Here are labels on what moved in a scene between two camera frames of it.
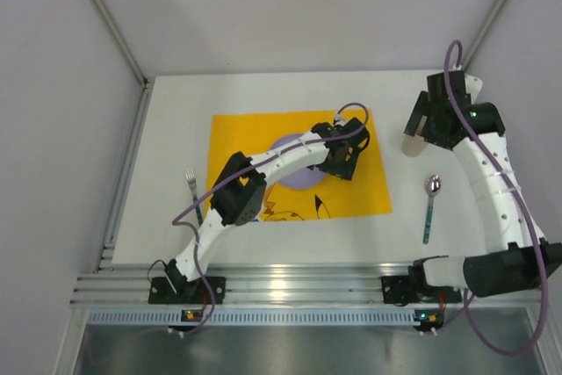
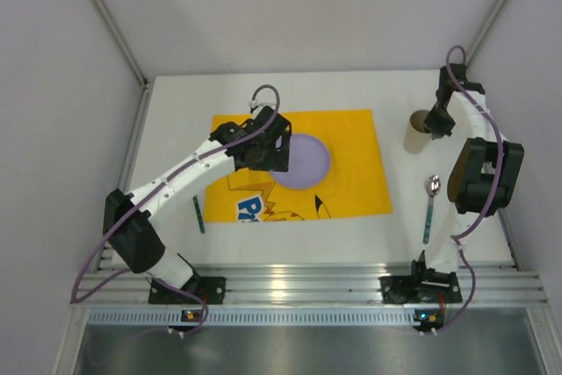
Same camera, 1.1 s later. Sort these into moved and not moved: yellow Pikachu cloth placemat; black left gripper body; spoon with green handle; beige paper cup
Moved: black left gripper body
Not moved: yellow Pikachu cloth placemat; spoon with green handle; beige paper cup
